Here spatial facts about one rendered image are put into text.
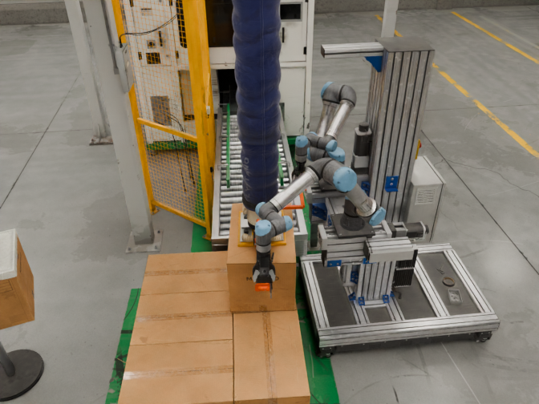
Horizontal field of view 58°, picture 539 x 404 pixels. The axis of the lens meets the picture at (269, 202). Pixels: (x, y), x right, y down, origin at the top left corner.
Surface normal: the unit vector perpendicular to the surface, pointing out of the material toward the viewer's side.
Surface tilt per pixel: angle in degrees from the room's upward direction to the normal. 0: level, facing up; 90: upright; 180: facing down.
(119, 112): 90
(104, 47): 90
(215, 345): 0
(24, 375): 0
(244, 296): 90
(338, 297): 0
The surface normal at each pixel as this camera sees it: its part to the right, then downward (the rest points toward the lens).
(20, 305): 0.38, 0.52
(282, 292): 0.00, 0.58
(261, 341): -0.01, -0.82
